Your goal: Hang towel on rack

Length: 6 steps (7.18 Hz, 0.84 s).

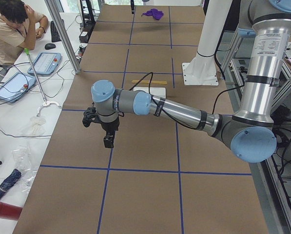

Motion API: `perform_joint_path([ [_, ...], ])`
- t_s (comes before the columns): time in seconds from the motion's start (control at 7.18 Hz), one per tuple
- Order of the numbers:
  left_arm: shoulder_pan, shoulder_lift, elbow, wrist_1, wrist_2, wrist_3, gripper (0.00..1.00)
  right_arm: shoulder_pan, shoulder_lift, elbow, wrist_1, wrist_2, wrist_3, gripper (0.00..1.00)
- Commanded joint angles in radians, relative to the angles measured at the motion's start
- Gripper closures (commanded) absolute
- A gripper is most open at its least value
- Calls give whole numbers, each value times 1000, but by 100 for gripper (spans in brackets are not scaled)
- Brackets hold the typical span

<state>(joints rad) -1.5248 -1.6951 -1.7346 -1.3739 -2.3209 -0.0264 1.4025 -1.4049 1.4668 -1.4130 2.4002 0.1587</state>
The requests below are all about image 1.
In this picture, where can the dark blue folded umbrella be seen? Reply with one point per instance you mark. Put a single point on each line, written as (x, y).
(9, 182)

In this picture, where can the purple towel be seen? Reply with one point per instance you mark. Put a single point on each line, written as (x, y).
(155, 13)

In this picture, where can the aluminium frame post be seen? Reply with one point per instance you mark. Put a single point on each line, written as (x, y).
(54, 12)

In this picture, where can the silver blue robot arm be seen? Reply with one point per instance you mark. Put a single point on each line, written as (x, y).
(248, 132)

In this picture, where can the black computer mouse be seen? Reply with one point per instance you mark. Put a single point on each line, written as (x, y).
(49, 46)

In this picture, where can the reacher grabber stick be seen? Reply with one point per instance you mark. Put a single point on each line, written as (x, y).
(46, 102)

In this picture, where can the clear plastic bag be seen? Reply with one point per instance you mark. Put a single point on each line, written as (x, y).
(26, 165)

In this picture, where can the white rack base tray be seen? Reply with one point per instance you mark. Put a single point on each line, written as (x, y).
(156, 91)

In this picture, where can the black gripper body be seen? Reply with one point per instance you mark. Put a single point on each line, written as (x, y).
(110, 126)

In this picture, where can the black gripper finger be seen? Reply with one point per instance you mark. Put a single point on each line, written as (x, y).
(109, 140)

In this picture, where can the blue teach pendant near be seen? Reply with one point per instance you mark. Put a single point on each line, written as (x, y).
(16, 86)

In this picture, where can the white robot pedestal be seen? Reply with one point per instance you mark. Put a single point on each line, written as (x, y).
(201, 70)

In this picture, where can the black keyboard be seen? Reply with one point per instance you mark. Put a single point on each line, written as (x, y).
(55, 37)

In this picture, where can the seated person beige shirt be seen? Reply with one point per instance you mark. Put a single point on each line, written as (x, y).
(20, 27)

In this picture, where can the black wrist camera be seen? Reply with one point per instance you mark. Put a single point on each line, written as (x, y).
(89, 116)

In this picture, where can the blue teach pendant far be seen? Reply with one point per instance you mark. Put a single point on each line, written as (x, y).
(46, 63)

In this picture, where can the wooden rack bar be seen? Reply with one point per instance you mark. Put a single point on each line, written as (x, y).
(134, 81)

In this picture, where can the red cylinder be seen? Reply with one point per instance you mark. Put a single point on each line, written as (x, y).
(10, 212)

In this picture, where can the blue teach pendant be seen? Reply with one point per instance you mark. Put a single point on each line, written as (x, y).
(46, 63)
(16, 86)

